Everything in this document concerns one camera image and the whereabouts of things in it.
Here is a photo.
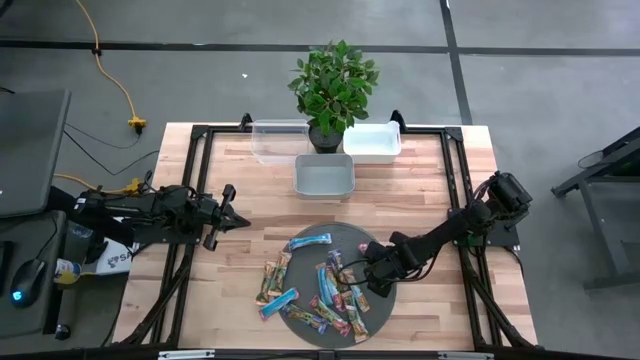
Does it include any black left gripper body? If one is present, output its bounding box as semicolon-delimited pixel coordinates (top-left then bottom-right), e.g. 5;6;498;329
193;183;237;252

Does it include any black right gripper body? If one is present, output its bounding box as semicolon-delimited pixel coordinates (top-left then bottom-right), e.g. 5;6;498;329
360;241;402;300

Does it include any orange green granola bar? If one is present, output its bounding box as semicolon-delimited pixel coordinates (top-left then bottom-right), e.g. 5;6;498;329
343;291;371;345
340;268;372;314
254;259;277;307
267;251;293;298

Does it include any purple red granola bar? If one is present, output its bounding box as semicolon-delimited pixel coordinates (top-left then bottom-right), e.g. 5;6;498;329
327;248;345;274

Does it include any clear plastic bin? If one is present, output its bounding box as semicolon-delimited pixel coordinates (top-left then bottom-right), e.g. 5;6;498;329
249;118;311;166

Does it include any grey plastic bin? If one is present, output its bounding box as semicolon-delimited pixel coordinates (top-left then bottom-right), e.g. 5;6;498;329
293;153;356;201

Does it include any white printed bag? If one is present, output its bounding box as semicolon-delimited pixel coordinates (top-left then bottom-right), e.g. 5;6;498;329
93;238;140;277

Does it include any white plastic bin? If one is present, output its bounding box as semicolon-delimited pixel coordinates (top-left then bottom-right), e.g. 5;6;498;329
342;120;403;165

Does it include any white yellow bottle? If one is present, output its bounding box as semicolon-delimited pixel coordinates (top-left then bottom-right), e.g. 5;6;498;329
53;257;84;286

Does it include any green potted plant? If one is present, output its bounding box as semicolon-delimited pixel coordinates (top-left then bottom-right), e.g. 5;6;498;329
287;38;381;155

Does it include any dark grey laptop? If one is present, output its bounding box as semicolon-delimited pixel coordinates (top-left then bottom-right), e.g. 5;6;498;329
0;88;72;220

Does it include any black computer mouse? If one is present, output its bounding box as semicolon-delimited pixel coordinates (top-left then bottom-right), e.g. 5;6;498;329
9;258;47;309

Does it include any grey desk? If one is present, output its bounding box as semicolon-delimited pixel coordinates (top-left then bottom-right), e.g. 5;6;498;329
0;209;69;341

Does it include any black metal cart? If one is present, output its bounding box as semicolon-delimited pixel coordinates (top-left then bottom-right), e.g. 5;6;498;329
551;124;640;292

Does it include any yellow extension cable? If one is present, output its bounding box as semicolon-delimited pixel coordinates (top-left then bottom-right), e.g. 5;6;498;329
53;172;145;197
73;0;149;135

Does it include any thin black floor cable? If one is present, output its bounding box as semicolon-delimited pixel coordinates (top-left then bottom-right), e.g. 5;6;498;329
63;122;161;177

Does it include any silver metal bracket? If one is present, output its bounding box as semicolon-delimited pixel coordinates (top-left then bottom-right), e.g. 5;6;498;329
437;351;495;360
157;349;216;360

